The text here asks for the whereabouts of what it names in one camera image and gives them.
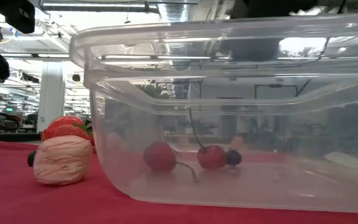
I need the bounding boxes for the dark blueberry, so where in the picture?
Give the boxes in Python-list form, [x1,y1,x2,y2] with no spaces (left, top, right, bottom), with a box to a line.
[27,149,39,168]
[225,148,243,167]

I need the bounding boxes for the shiny red pepper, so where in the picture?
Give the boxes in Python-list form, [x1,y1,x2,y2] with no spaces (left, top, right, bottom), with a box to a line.
[40,115,85,141]

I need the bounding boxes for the clear plastic tupperware container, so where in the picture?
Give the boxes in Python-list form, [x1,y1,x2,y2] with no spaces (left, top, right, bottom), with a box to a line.
[69,12,358,214]

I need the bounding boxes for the green succulent plant in pot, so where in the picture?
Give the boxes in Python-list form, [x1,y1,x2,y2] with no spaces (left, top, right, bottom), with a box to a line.
[135,83,171,100]

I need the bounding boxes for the white pillar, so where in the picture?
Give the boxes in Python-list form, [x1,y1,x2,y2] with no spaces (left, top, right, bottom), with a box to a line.
[37,60,67,133]

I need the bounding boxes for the red cloth mat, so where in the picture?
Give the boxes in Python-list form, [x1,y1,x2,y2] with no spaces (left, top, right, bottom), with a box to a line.
[0,139,358,224]

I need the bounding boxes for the silver ceiling duct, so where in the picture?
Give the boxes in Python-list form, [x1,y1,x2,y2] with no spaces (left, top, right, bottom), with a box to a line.
[157,2,194,26]

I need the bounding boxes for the black aluminium table frame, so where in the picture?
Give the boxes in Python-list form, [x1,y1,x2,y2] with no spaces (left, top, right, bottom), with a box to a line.
[0,131,42,142]

